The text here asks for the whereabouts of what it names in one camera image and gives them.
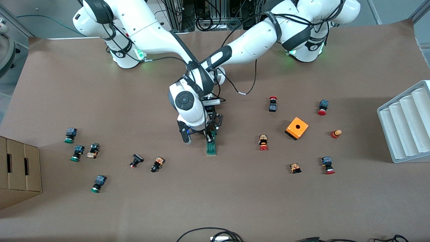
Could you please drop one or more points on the green rail with white clip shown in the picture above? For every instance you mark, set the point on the green rail with white clip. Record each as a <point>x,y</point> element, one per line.
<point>211,149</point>

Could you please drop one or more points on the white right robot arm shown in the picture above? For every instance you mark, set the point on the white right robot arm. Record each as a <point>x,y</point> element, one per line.
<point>151,30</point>

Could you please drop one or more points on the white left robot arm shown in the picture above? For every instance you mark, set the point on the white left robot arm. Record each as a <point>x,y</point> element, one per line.
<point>255,43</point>

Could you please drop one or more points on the red pushbutton with orange block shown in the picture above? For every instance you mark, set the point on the red pushbutton with orange block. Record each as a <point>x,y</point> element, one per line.
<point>263,142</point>

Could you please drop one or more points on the black pushbutton with orange block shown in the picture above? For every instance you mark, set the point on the black pushbutton with orange block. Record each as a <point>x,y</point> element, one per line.
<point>93,150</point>
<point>157,164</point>

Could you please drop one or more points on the red pushbutton with black block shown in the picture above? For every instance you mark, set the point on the red pushbutton with black block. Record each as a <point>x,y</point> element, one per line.
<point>273,105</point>

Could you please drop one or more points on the black square pushbutton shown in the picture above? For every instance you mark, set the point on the black square pushbutton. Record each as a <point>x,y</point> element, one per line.
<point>137,160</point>

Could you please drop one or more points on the small orange contact block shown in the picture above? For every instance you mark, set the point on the small orange contact block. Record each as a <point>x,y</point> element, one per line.
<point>295,168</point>

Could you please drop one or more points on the white plug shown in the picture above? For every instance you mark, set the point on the white plug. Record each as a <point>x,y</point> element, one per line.
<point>220,239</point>

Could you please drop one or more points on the red pushbutton with blue block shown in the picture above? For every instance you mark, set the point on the red pushbutton with blue block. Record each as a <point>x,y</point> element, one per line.
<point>328,165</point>
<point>323,107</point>

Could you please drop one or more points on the green pushbutton with blue block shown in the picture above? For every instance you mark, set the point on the green pushbutton with blue block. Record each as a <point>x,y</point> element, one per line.
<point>70,134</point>
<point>98,183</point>
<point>77,153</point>

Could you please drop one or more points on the red yellow emergency stop head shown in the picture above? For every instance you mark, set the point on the red yellow emergency stop head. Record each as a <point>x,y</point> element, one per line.
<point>336,133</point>

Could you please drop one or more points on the brown cardboard box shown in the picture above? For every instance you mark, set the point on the brown cardboard box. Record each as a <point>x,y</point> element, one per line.
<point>20,171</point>

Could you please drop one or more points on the white ribbed tray rack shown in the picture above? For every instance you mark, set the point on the white ribbed tray rack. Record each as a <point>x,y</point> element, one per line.
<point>403,134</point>

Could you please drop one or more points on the white grey round machine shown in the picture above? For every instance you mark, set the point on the white grey round machine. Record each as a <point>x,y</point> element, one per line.
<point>6,50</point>

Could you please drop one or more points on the orange button enclosure box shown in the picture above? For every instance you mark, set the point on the orange button enclosure box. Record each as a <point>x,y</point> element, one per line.
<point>296,128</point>

